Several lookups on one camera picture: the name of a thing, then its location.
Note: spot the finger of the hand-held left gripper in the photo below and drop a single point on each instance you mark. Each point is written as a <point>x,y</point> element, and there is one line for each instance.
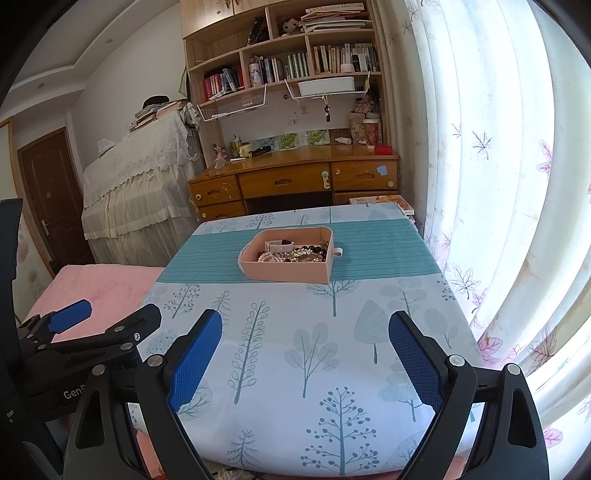
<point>69,318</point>
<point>138,321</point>

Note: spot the leaf print curtain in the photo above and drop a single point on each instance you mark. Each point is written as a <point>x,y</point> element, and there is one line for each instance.
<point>485,161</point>

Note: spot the lace covered piano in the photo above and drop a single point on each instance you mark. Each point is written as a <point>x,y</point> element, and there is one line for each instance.
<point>138,175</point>

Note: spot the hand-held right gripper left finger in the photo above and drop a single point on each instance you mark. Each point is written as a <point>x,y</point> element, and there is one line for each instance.
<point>194,360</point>

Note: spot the brown wooden door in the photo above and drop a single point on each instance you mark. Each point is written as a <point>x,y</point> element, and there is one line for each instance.
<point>51,198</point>

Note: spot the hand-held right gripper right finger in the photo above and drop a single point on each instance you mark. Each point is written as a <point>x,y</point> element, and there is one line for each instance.
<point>415,364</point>

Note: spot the black hat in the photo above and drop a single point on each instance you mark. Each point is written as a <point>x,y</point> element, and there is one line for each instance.
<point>154,100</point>

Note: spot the pink blanket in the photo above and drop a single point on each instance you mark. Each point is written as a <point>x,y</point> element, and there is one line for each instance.
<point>101,286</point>

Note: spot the white plastic box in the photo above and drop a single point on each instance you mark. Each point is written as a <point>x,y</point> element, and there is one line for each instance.
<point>325,86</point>

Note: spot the small doll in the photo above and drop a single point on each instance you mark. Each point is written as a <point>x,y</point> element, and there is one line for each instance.
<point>290,25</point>

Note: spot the row of mixed books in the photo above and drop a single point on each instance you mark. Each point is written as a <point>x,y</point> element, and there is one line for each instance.
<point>268,69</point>

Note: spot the pink storage box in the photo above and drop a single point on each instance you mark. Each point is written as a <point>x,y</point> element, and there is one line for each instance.
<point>286,272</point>

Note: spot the red box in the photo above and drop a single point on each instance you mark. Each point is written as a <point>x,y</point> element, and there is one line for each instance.
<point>383,150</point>

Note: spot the row of green books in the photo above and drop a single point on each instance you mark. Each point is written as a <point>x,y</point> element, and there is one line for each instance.
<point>297,65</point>

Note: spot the white wrist watch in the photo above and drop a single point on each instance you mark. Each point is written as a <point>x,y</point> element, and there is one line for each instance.
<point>278,246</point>

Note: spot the row of pale books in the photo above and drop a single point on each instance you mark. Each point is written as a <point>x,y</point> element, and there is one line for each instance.
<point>344,57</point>

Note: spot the wooden bookshelf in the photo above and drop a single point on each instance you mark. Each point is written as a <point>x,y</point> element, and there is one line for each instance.
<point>221,18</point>

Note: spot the drawer safety lock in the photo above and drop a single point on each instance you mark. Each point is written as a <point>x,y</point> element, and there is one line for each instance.
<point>325,180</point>

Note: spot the row of red books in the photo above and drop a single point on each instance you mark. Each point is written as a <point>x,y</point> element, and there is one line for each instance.
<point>221,83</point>

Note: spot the stack of books on cover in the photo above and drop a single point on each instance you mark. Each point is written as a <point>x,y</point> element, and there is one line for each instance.
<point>150,115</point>

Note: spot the stack of papers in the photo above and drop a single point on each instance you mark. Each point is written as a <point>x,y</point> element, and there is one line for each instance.
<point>332,16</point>

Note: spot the wooden desk with drawers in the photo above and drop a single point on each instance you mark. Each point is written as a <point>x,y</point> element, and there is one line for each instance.
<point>286,161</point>

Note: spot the hanging keys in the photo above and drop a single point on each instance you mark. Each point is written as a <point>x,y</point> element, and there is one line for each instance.
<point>327,113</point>

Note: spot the black flashlight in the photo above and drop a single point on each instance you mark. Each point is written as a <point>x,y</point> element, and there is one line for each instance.
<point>261,151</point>

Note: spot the floral hanging bag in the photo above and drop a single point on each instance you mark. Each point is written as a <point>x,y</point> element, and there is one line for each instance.
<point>189,115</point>

